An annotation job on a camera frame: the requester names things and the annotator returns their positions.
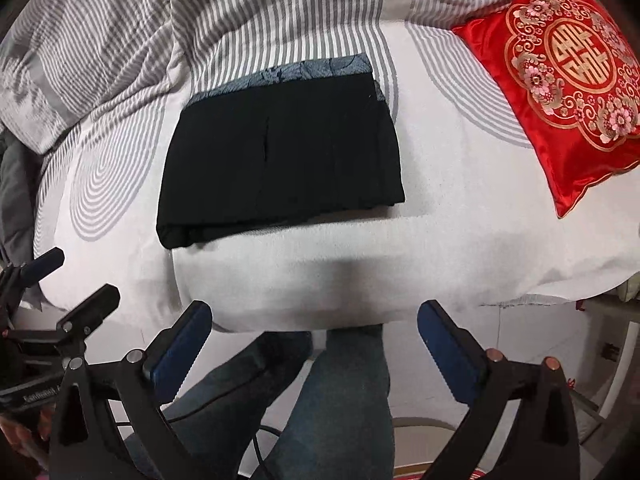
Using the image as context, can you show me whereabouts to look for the dark grey cloth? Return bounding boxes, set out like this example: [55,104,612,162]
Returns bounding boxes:
[0,130,51,311]

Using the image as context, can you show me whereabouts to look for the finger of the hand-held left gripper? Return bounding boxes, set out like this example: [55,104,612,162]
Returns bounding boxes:
[57,284,121,333]
[20,247,66,286]

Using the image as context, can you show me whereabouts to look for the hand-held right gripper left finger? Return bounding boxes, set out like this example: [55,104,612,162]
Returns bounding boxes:
[47,300,216,480]

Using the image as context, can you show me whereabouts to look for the red embroidered pillow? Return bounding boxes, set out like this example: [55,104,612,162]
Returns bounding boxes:
[452,0,640,218]

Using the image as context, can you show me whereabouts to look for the person's left hand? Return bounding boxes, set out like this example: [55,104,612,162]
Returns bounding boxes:
[0,407,48,461]

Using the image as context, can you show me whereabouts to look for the person's leg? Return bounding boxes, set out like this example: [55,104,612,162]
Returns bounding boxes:
[255,327,397,480]
[125,332,313,480]

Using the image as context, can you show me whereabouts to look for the grey striped quilt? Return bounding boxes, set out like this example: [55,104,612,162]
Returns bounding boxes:
[0,0,571,156]

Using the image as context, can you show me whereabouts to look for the black pants with blue lining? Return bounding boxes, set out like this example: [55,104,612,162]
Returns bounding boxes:
[156,52,407,250]

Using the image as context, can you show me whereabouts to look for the white bed sheet grey circles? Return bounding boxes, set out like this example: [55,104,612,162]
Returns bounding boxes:
[32,10,640,333]

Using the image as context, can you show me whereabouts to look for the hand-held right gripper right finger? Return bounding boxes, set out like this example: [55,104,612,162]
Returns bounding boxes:
[417,300,581,480]

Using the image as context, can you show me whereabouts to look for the white furniture panel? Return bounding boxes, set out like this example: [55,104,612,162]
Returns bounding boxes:
[480,270,640,428]

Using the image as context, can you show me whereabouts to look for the person's right leg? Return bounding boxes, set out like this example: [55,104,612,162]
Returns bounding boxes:
[255,327,397,480]

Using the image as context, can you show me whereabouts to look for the person's left leg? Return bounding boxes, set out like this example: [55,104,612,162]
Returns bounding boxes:
[125,332,313,480]

